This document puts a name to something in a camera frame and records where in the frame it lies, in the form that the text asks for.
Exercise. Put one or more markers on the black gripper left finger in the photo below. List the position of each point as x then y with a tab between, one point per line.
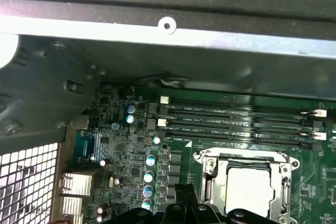
168	216

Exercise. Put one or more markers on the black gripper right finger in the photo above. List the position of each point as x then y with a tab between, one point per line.
210	216

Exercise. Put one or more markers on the metal socket cover frame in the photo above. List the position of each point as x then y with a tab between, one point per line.
220	195

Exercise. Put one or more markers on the silver CPU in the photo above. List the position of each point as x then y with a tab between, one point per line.
250	191

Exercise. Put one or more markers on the CPU socket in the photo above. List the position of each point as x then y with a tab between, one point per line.
249	161

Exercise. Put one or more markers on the black RAM slot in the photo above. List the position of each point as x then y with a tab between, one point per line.
210	138
210	115
210	127
210	104

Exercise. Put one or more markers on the green motherboard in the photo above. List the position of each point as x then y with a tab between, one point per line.
131	155

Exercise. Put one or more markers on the silver port housing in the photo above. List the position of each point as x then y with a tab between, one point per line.
76	183
72	207

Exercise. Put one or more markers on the blue port connector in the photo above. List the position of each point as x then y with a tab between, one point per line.
84	145

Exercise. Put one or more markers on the open black PC case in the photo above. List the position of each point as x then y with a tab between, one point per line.
210	58

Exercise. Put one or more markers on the black case fan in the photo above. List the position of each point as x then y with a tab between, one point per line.
52	82

